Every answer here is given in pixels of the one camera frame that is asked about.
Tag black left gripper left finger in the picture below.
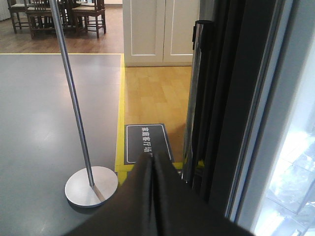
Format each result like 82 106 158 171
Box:
67 154 158 236

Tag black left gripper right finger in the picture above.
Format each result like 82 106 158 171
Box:
153 152 251 236

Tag silver pole round base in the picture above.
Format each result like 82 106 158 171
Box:
49 0 118 208

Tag dark floor sign sticker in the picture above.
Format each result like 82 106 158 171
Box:
124 123 174 165

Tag clear upper door bin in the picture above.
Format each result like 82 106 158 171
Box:
267 129 315 236

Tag white panelled cabinet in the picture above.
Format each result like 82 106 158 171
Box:
123 0 200 67

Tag dark wooden chair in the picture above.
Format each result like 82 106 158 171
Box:
7 0 32 34
24 0 55 39
72 0 106 38

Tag chrome stanchion post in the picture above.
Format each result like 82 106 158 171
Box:
182 20 214 185

